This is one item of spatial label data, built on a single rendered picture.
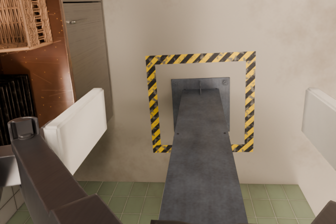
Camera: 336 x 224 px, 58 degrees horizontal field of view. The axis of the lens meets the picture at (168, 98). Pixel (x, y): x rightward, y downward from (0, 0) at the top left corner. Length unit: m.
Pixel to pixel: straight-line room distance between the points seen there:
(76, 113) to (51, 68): 1.04
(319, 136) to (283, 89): 1.57
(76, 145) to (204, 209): 0.62
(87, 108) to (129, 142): 1.69
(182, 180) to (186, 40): 0.94
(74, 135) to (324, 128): 0.13
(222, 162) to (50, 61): 0.71
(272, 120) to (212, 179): 0.99
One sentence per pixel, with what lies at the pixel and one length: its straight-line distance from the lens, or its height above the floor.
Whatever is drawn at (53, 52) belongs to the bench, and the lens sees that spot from 1.18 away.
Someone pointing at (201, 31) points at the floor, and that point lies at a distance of 1.64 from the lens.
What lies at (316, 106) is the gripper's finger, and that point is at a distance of 0.19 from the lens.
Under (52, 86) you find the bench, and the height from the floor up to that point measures 0.58.
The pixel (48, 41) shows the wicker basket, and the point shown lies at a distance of 1.15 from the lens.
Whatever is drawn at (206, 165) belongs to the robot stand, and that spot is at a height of 0.83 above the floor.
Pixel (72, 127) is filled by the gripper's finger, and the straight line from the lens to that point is 0.16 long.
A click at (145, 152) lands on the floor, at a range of 1.88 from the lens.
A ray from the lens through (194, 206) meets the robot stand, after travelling 0.77.
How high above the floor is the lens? 1.63
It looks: 71 degrees down
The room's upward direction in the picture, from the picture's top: 162 degrees counter-clockwise
